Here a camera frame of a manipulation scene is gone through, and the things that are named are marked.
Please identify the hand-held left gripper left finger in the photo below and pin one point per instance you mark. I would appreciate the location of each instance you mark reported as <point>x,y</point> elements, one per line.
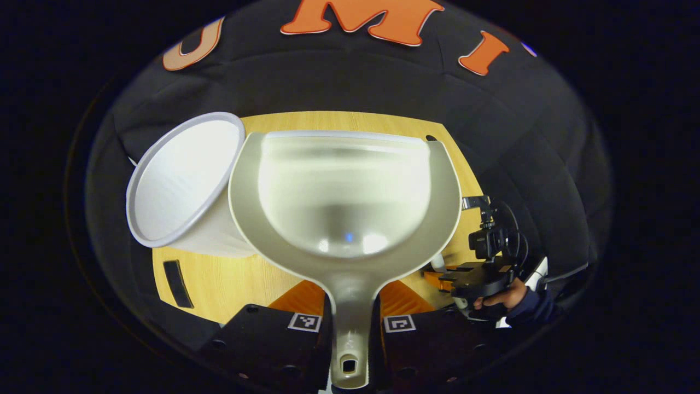
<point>262,345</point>

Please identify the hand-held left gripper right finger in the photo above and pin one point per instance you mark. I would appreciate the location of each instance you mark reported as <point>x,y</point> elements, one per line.
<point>426,350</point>

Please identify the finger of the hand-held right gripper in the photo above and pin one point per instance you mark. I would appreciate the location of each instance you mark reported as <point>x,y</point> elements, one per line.
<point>481,279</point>

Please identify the grey dustpan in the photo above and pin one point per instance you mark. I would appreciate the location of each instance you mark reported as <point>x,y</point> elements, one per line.
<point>350,197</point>

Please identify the white garbage bin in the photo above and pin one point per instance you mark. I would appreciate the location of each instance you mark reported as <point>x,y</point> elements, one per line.
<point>180,180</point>

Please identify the wooden desktop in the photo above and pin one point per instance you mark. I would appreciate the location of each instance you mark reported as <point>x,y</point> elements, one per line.
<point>235,284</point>

